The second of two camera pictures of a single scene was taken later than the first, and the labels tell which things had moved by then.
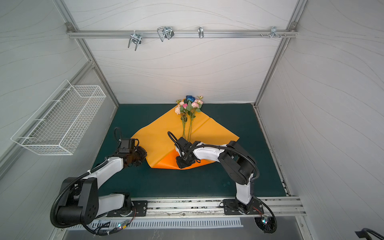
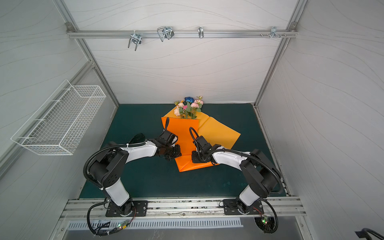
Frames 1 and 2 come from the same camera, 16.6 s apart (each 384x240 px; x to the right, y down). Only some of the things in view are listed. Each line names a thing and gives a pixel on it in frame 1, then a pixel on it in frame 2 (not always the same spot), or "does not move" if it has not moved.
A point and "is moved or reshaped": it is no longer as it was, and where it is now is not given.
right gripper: x=184 y=162 → x=198 y=156
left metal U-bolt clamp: x=136 y=39 does not move
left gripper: x=144 y=153 → x=178 y=153
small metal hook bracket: x=200 y=31 does not move
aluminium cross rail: x=177 y=34 does not move
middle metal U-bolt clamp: x=167 y=31 does not move
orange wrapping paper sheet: x=161 y=150 is moved or reshaped
